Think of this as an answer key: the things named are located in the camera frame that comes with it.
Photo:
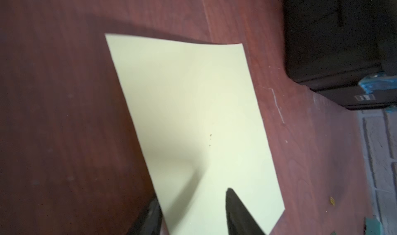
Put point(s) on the yellow paper sheet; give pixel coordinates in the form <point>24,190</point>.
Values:
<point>199,126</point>

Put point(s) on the black plastic toolbox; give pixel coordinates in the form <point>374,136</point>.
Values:
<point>344,50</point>

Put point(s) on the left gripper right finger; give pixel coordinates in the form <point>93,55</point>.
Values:
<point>239,220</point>

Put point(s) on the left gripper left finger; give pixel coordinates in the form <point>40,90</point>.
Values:
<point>149,222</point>

